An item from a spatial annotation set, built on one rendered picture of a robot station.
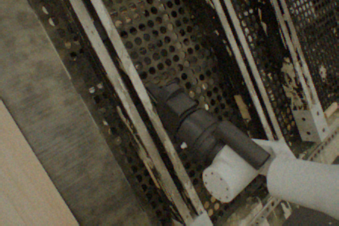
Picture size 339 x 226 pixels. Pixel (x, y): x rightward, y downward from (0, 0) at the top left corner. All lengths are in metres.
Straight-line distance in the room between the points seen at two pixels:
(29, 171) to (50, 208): 0.08
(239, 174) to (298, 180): 0.10
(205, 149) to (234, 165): 0.06
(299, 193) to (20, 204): 0.47
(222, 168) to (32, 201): 0.35
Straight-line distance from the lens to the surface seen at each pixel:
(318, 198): 0.40
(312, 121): 0.99
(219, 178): 0.45
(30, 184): 0.57
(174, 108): 0.51
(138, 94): 0.55
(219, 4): 0.72
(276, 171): 0.43
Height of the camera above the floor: 1.64
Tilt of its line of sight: 45 degrees down
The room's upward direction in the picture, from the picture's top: straight up
